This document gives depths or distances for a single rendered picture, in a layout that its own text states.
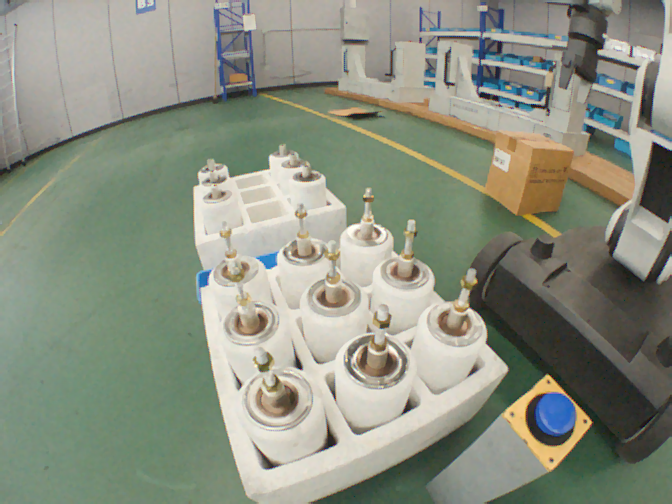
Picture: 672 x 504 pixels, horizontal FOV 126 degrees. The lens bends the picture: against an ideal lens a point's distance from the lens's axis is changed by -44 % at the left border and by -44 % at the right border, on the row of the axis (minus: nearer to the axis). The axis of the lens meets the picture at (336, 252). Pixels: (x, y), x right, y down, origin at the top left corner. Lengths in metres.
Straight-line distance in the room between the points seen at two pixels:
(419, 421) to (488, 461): 0.11
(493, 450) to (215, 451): 0.46
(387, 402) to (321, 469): 0.11
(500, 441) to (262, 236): 0.65
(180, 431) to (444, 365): 0.49
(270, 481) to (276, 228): 0.57
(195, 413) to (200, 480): 0.14
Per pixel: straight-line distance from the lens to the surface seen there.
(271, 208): 0.87
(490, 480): 0.36
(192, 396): 0.68
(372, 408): 0.35
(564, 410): 0.29
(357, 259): 0.52
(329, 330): 0.40
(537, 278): 0.65
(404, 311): 0.46
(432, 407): 0.42
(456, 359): 0.39
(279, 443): 0.32
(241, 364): 0.41
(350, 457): 0.38
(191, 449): 0.63
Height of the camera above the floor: 0.54
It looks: 36 degrees down
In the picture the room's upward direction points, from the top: 2 degrees counter-clockwise
